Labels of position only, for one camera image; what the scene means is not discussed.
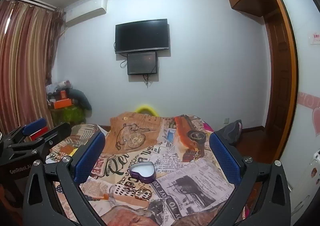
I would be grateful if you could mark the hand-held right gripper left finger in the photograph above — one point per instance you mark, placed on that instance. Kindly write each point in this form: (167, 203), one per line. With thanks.
(91, 153)

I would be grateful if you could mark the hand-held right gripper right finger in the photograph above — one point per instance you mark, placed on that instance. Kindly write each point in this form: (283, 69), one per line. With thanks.
(225, 156)

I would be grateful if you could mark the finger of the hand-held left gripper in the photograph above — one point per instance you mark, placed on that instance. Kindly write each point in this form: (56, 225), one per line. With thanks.
(58, 132)
(33, 125)

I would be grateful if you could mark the purple heart-shaped tin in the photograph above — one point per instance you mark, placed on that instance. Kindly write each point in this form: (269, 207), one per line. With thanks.
(142, 169)

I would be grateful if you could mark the pile of mixed jewelry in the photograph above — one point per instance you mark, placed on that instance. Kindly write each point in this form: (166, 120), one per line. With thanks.
(138, 191)

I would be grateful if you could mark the red box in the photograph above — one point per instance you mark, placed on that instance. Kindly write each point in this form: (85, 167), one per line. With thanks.
(37, 135)

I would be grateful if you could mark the green patterned bag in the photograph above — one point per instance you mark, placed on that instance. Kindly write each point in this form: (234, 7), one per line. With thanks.
(70, 116)

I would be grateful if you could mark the dark bag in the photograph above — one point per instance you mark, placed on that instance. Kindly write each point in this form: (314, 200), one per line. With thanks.
(231, 131)

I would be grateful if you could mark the flat orange box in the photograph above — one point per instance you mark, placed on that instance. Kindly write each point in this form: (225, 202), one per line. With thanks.
(62, 103)

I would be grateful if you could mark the dark grey plush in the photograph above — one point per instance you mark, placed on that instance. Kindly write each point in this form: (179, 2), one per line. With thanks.
(81, 97)

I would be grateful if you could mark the newspaper print blanket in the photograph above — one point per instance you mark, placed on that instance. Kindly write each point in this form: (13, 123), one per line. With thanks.
(175, 156)

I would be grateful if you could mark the striped red curtain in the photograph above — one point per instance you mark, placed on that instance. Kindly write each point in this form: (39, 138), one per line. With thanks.
(25, 66)

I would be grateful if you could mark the wooden door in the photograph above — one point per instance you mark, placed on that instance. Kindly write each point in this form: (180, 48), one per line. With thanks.
(280, 78)

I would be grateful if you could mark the white wardrobe door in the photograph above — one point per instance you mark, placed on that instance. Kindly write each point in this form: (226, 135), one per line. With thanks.
(307, 78)

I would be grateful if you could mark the white air conditioner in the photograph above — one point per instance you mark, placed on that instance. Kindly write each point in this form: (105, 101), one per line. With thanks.
(85, 11)

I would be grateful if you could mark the white wall outlet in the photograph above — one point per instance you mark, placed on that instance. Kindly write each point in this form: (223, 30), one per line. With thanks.
(226, 120)

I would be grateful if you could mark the small black wall monitor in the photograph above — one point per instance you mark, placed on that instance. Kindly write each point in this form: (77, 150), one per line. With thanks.
(142, 63)

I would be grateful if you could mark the black wall television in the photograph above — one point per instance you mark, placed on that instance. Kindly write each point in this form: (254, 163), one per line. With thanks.
(142, 36)

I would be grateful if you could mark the pink wall sticker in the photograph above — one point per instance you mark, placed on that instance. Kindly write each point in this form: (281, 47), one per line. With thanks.
(315, 38)

